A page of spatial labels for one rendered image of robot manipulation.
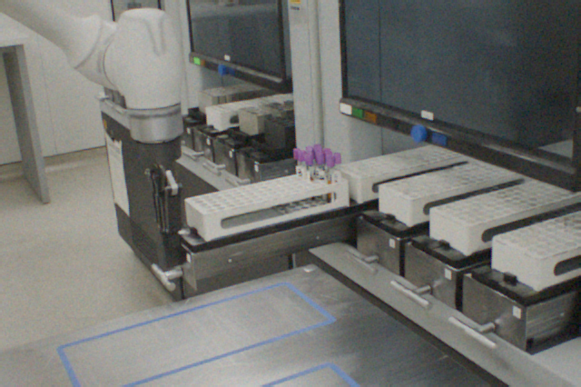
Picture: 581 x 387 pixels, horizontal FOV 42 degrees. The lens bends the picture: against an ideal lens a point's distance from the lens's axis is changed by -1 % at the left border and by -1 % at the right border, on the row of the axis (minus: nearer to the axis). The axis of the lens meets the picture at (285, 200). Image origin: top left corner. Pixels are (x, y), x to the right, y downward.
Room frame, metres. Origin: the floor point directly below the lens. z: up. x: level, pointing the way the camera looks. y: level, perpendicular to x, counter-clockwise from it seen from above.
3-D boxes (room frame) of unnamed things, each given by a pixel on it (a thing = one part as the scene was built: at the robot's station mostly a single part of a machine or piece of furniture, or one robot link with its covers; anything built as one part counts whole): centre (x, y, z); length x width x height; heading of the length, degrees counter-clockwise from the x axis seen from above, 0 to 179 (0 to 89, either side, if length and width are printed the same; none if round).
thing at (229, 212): (1.34, 0.03, 0.83); 0.30 x 0.10 x 0.06; 116
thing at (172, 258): (1.25, 0.21, 0.80); 0.03 x 0.01 x 0.07; 116
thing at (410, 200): (1.34, -0.32, 0.83); 0.30 x 0.10 x 0.06; 116
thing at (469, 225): (1.21, -0.39, 0.83); 0.30 x 0.10 x 0.06; 116
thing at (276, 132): (1.80, 0.01, 0.85); 0.12 x 0.02 x 0.06; 26
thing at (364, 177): (1.48, -0.25, 0.83); 0.30 x 0.10 x 0.06; 116
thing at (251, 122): (1.93, 0.08, 0.85); 0.12 x 0.02 x 0.06; 27
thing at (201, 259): (1.40, -0.09, 0.78); 0.73 x 0.14 x 0.09; 116
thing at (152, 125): (1.25, 0.21, 1.03); 0.09 x 0.09 x 0.06
